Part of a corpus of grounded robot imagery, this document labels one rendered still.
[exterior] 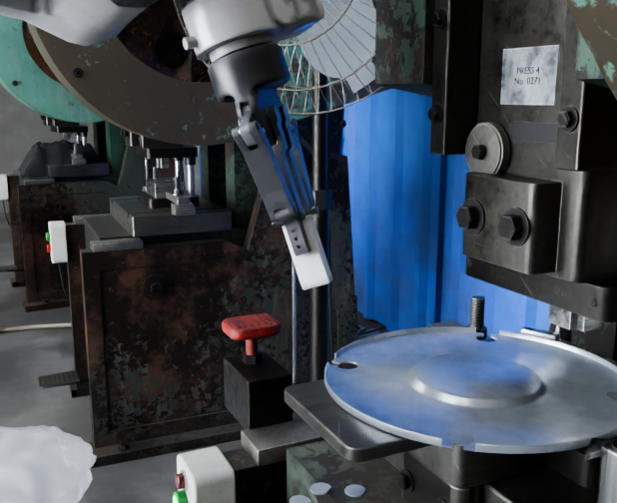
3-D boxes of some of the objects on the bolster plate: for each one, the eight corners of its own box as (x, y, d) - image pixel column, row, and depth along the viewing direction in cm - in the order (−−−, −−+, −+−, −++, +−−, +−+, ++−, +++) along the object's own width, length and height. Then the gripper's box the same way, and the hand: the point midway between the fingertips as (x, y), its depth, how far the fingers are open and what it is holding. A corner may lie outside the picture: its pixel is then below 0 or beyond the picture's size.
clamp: (493, 403, 82) (498, 316, 80) (411, 356, 97) (414, 282, 95) (534, 394, 85) (540, 310, 83) (448, 349, 100) (451, 277, 98)
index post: (618, 572, 53) (631, 452, 51) (587, 549, 56) (598, 434, 54) (645, 561, 55) (658, 444, 53) (614, 540, 57) (625, 427, 55)
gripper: (234, 69, 77) (303, 278, 80) (179, 63, 65) (263, 311, 68) (297, 44, 75) (366, 261, 78) (253, 33, 63) (336, 292, 65)
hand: (307, 251), depth 72 cm, fingers closed
